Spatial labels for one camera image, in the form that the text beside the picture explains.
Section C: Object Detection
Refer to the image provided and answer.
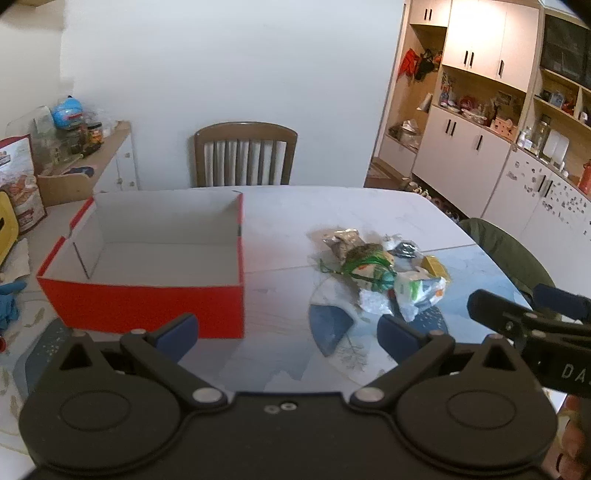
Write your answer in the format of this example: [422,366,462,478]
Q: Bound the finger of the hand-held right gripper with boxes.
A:
[468,290,539,334]
[534,284,591,321]

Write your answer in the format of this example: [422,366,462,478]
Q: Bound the blue cloth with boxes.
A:
[0,281,28,330]

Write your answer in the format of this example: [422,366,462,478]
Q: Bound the silver foil bag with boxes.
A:
[308,227,370,268]

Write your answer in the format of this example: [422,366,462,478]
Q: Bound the white crumpled tissue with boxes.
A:
[0,240,31,282]

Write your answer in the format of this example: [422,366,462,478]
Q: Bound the white wooden wall cabinet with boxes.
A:
[365,0,591,259]

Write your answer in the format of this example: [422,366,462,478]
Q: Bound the white plastic canister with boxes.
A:
[541,129,571,163]

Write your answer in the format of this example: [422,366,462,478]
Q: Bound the white sideboard with wooden top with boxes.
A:
[69,121,140,193]

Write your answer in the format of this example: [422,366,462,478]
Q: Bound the dark object in clear wrapper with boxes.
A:
[385,237,423,261]

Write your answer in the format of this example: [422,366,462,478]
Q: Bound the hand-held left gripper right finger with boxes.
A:
[349,316,520,408]

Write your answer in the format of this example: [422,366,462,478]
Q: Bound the row of shoes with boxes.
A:
[406,178,462,222]

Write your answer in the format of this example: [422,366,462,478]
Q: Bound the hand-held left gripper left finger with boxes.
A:
[58,313,228,408]

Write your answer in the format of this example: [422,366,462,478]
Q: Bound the red printed snack bag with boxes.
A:
[0,135,48,234]

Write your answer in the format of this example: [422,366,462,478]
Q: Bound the red and black hanging bags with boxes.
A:
[398,46,444,81]

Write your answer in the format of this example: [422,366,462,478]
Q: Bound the person's right hand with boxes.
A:
[556,396,591,480]

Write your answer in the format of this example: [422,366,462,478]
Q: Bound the clear glass jar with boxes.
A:
[531,115,552,155]

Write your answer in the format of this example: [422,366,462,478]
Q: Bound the yellow packet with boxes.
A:
[422,255,451,282]

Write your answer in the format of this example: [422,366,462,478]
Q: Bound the dark glass jar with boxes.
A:
[65,129,88,155]

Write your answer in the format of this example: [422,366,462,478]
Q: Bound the white green printed packet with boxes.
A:
[392,270,446,308]

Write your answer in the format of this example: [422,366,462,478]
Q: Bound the blue printed table mat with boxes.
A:
[0,244,555,398]

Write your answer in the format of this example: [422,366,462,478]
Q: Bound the brown wooden chair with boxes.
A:
[194,122,298,188]

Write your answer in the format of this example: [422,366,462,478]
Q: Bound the red cardboard box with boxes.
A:
[36,190,245,340]

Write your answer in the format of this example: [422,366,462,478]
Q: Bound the dark green chair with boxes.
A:
[458,218,557,296]

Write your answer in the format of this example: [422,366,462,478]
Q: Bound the blue round toy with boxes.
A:
[52,96,86,130]

